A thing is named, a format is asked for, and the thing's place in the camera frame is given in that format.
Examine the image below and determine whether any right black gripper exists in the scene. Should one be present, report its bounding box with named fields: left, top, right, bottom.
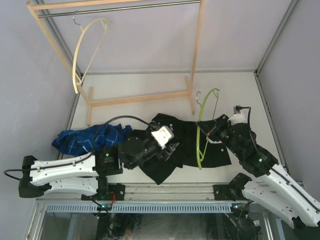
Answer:
left=196, top=114, right=242, bottom=158

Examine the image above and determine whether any black shirt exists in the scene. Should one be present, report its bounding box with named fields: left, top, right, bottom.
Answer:
left=138, top=113, right=231, bottom=185

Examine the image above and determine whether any green hanger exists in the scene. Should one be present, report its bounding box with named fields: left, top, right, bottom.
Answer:
left=195, top=88, right=220, bottom=170

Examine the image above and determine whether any wooden clothes rack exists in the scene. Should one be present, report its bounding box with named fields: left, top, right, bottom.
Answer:
left=26, top=0, right=205, bottom=129

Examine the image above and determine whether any blue plaid shirt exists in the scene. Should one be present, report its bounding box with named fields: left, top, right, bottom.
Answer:
left=51, top=124, right=133, bottom=157

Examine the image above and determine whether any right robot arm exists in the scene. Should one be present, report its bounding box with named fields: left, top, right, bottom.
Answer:
left=196, top=114, right=320, bottom=229

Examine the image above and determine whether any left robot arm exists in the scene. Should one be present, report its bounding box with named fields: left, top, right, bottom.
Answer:
left=18, top=137, right=179, bottom=200

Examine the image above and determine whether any cream hanger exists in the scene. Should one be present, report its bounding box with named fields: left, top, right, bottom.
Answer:
left=71, top=11, right=112, bottom=94

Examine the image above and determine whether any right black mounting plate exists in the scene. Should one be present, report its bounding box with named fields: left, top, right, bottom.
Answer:
left=213, top=184, right=242, bottom=201

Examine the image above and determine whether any black mounting plate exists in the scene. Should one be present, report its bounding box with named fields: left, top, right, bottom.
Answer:
left=81, top=183, right=126, bottom=201
left=213, top=184, right=242, bottom=201

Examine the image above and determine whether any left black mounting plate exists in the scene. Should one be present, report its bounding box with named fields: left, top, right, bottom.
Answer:
left=81, top=183, right=126, bottom=201

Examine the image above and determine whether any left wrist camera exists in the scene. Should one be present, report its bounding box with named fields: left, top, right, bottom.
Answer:
left=151, top=125, right=174, bottom=150

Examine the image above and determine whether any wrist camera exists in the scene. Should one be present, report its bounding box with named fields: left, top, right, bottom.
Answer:
left=228, top=105, right=246, bottom=126
left=151, top=125, right=174, bottom=150

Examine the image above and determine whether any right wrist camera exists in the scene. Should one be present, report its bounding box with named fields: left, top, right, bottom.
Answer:
left=228, top=105, right=246, bottom=126

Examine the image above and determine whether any right camera cable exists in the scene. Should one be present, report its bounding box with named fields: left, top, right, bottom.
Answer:
left=236, top=105, right=320, bottom=203

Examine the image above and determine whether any camera cable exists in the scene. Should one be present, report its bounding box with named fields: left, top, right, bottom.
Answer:
left=3, top=115, right=157, bottom=182
left=236, top=105, right=320, bottom=203

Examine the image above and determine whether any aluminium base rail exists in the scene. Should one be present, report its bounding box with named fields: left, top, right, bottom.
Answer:
left=36, top=181, right=310, bottom=203

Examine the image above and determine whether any left camera cable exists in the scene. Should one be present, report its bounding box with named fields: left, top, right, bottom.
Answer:
left=3, top=115, right=157, bottom=182

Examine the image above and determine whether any grey slotted cable duct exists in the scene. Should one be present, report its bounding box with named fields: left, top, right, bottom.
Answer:
left=45, top=202, right=242, bottom=214

